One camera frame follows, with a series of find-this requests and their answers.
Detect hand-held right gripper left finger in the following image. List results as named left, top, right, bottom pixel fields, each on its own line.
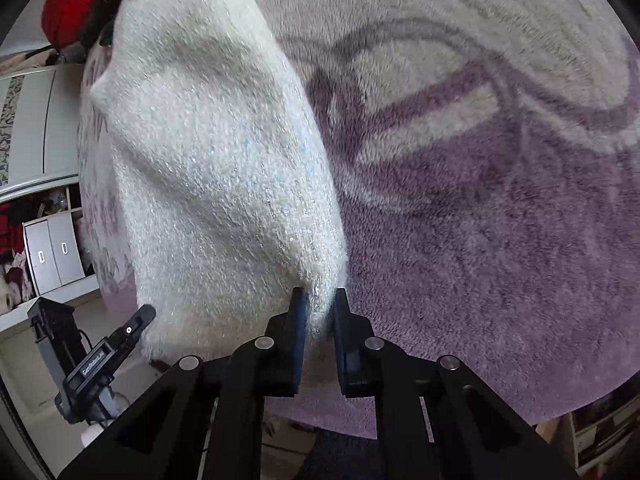
left=57, top=287, right=308, bottom=480

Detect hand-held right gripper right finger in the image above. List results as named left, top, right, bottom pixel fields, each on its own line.
left=332, top=288, right=581, bottom=480

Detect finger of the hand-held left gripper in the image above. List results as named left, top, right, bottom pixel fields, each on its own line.
left=27, top=297, right=84, bottom=377
left=109, top=304, right=157, bottom=357

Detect white tweed jacket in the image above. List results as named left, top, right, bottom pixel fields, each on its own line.
left=80, top=0, right=351, bottom=366

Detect white wardrobe drawer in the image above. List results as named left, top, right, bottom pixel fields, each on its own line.
left=24, top=220, right=63, bottom=297
left=47, top=210, right=87, bottom=286

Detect red hanging coats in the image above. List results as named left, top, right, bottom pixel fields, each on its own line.
left=0, top=212, right=26, bottom=263

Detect white wardrobe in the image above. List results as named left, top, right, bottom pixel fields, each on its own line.
left=0, top=67, right=101, bottom=332

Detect person's dark trousers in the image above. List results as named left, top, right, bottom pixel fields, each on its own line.
left=295, top=427, right=382, bottom=480

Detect purple floral blanket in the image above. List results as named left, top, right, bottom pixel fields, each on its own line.
left=77, top=0, right=640, bottom=441

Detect white sliding wardrobe door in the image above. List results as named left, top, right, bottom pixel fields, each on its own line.
left=0, top=67, right=83, bottom=202

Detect cluttered storage shelf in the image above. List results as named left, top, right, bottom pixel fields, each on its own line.
left=537, top=389, right=640, bottom=477

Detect black leather jacket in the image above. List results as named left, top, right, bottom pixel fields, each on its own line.
left=77, top=0, right=147, bottom=49

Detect red quilt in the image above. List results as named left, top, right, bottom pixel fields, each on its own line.
left=42, top=0, right=117, bottom=52

